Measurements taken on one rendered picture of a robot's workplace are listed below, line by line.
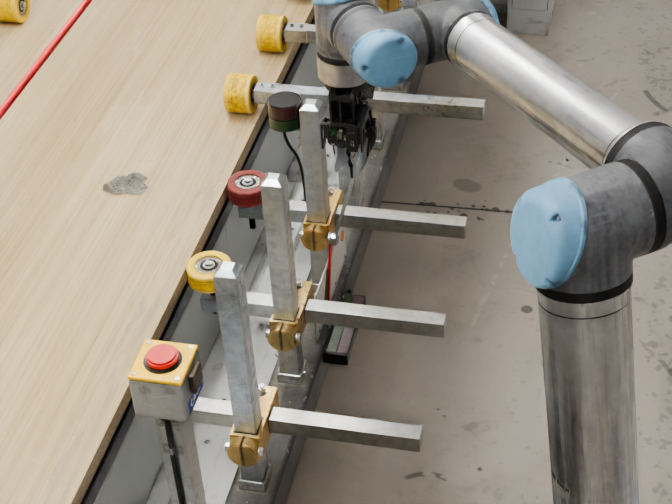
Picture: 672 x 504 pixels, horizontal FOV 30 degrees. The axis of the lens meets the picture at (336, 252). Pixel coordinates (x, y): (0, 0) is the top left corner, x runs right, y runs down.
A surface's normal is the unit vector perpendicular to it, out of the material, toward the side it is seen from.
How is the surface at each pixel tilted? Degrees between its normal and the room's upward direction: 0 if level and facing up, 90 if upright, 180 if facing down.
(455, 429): 0
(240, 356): 90
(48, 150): 0
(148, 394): 90
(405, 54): 90
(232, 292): 90
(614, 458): 77
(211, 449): 0
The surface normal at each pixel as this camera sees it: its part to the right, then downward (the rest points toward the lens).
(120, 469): 0.97, 0.10
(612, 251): 0.44, 0.37
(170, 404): -0.21, 0.62
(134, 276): -0.05, -0.78
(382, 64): 0.32, 0.58
